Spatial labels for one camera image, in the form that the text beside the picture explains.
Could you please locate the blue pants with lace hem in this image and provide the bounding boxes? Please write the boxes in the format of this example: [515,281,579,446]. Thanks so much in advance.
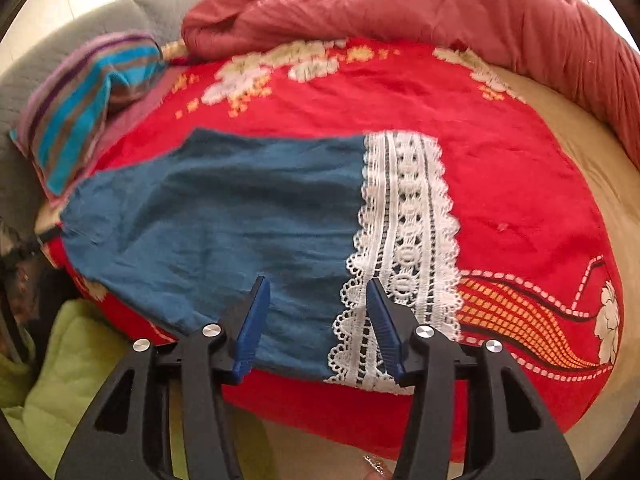
[59,127,462,395]

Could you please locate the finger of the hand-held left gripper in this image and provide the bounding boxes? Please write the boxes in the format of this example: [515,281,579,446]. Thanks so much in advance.
[34,227,65,247]

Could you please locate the reddish brown quilt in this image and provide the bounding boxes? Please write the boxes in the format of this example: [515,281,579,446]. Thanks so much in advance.
[181,0,640,171]

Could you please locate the beige bed sheet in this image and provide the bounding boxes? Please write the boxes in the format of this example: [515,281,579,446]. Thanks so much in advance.
[492,65,640,311]

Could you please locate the red floral blanket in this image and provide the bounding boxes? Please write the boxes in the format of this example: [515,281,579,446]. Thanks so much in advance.
[42,37,626,463]

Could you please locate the light green cloth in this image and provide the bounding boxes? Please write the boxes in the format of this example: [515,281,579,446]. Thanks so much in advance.
[0,297,276,480]

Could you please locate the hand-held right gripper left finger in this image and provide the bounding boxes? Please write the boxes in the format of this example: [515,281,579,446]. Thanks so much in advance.
[54,275,273,480]

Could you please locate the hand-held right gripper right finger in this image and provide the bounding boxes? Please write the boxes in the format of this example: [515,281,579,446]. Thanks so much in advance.
[365,277,582,480]

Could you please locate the grey padded headboard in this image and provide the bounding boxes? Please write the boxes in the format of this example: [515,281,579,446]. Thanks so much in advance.
[0,0,241,241]

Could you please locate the striped towel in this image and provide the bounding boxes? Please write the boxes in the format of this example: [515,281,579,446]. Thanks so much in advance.
[10,31,168,196]

